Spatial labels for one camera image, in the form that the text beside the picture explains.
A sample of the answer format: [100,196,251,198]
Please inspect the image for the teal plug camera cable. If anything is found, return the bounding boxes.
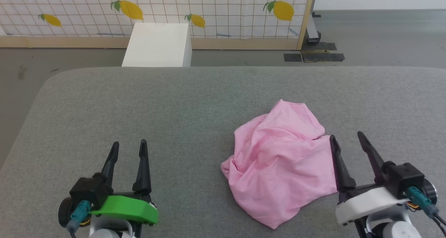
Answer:
[405,186,446,236]
[66,200,92,238]

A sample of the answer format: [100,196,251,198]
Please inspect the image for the white box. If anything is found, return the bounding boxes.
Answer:
[122,23,192,67]

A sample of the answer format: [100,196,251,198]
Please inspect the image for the lemon print partition screen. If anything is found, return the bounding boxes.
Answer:
[0,0,316,51]

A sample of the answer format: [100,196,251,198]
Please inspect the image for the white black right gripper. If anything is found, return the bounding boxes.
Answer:
[329,131,412,227]

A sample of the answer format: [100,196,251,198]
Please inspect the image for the teal plug left camera cable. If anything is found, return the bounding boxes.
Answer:
[66,200,92,238]

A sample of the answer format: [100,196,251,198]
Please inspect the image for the pink garment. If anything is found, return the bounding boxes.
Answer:
[221,99,340,230]

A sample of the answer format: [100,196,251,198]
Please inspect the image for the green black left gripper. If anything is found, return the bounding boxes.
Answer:
[89,139,158,237]

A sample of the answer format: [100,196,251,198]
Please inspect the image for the grey metal stand foot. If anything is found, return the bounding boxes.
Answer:
[306,1,322,45]

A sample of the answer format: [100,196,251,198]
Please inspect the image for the teal plug right camera cable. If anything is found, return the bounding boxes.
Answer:
[405,186,446,236]

